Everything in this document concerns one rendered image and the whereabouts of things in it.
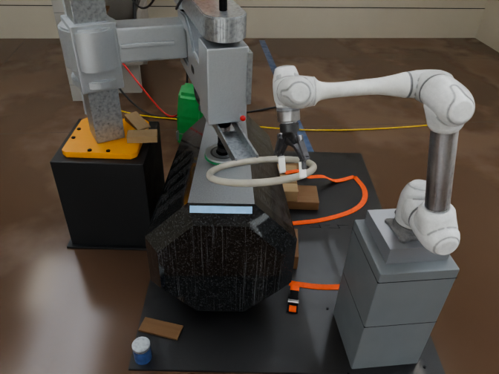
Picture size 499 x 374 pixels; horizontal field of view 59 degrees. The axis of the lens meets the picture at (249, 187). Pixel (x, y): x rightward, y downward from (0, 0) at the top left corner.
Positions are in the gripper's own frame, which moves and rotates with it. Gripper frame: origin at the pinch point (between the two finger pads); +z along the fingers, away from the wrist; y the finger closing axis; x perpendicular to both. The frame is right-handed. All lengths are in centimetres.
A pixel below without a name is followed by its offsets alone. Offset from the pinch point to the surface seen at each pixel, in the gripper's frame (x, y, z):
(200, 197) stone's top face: 10, 71, 22
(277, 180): 7.9, -0.5, 1.6
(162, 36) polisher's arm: -4, 129, -66
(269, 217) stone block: -20, 52, 37
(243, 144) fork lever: -15, 61, -4
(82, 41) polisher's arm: 43, 133, -65
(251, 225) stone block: -9, 51, 38
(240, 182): 19.8, 8.0, 1.4
